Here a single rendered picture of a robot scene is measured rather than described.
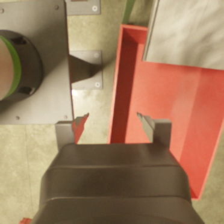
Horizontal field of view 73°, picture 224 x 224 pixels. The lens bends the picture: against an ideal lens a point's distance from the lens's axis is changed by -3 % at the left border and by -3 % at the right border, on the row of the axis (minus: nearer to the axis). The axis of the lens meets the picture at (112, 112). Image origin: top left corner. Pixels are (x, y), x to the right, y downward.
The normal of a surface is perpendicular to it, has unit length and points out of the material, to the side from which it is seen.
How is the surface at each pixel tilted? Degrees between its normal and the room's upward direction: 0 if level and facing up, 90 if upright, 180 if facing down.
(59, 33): 0
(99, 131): 0
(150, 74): 0
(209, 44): 30
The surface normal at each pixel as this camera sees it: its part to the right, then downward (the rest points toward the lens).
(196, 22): -0.04, 0.69
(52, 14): 0.00, 0.25
